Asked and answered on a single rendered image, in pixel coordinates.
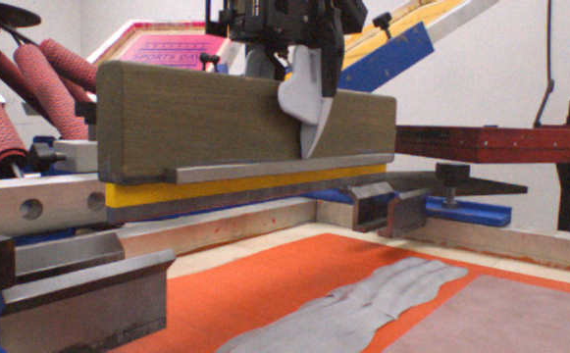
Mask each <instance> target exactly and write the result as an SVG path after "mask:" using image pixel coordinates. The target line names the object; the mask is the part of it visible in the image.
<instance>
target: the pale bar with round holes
mask: <svg viewBox="0 0 570 353"><path fill-rule="evenodd" d="M106 183H107V182H102V181H99V179H98V178H97V174H86V175H72V176H46V177H31V178H18V179H3V180H0V235H8V236H12V237H13V236H19V235H25V234H31V233H39V232H44V231H50V230H57V229H63V228H69V227H82V226H88V225H94V224H100V223H107V222H108V221H107V213H106Z"/></svg>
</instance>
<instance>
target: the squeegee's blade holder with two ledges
mask: <svg viewBox="0 0 570 353"><path fill-rule="evenodd" d="M392 159H393V155H392V154H385V153H380V154H365V155H349V156H333V157H318V158H308V159H285V160H271V161H255V162H238V163H224V164H208V165H192V166H176V167H165V183H171V184H189V183H198V182H208V181H219V180H229V179H238V178H249V177H267V176H277V175H287V174H298V173H307V171H318V170H327V169H338V168H347V167H357V166H368V165H377V164H387V163H392Z"/></svg>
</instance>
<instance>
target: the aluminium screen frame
mask: <svg viewBox="0 0 570 353"><path fill-rule="evenodd" d="M352 208H353V204H346V203H340V202H333V201H327V200H320V199H314V198H306V197H294V198H289V199H283V200H278V201H272V202H267V203H260V204H254V205H249V206H243V207H237V208H231V209H227V210H221V211H214V212H209V213H203V214H198V215H191V216H186V217H180V218H175V219H174V220H168V221H163V222H158V223H152V224H146V225H140V226H134V227H123V228H118V229H112V230H107V231H100V232H95V233H90V234H84V235H78V236H72V237H67V238H61V239H54V240H49V241H43V243H38V244H31V245H26V246H21V247H16V250H19V249H24V248H29V247H35V246H41V245H46V244H52V243H58V241H63V240H69V239H74V238H81V237H86V236H91V235H96V234H103V233H108V232H113V231H114V232H115V233H116V234H117V236H118V237H119V239H120V241H121V244H122V246H123V248H124V250H126V259H130V258H134V257H138V256H142V255H146V254H152V253H156V252H160V251H164V250H168V249H172V250H173V251H174V253H175V255H176V257H177V258H178V257H181V256H185V255H189V254H193V253H198V252H202V251H205V250H209V249H213V248H217V247H222V246H226V245H230V244H233V242H237V241H241V240H245V239H249V238H253V237H256V236H260V235H264V234H269V233H273V232H277V231H280V230H284V229H288V228H293V227H300V226H303V225H307V224H311V223H322V224H327V225H332V226H338V227H348V228H352ZM397 237H401V238H407V239H412V240H418V241H423V243H428V244H434V245H439V246H444V247H449V248H455V249H461V250H466V251H471V252H477V253H483V254H488V255H493V256H497V257H504V258H509V259H514V260H519V261H525V262H531V263H536V264H541V265H546V266H547V267H553V268H557V269H562V270H568V271H570V232H568V231H560V230H553V229H546V228H539V227H526V226H518V225H513V224H505V225H503V226H502V227H494V226H487V225H481V224H473V223H466V222H460V221H454V220H447V219H446V218H440V217H434V216H426V215H425V226H424V227H420V228H417V229H415V230H412V231H410V232H407V233H404V234H402V235H399V236H397Z"/></svg>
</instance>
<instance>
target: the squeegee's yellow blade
mask: <svg viewBox="0 0 570 353"><path fill-rule="evenodd" d="M386 172H387V164H377V165H368V166H357V167H347V168H338V169H327V170H318V171H307V173H298V174H287V175H277V176H259V177H249V178H238V179H229V180H219V181H208V182H198V183H189V184H171V183H165V182H162V183H151V184H141V185H130V186H122V185H117V184H114V183H106V206H109V207H114V208H116V207H124V206H131V205H139V204H146V203H155V202H163V201H170V200H179V199H185V198H193V197H202V196H209V194H217V193H225V192H233V191H240V190H248V189H256V188H263V187H272V186H279V185H287V184H296V183H302V182H310V181H318V180H326V179H334V178H342V177H356V176H364V175H371V174H379V173H386Z"/></svg>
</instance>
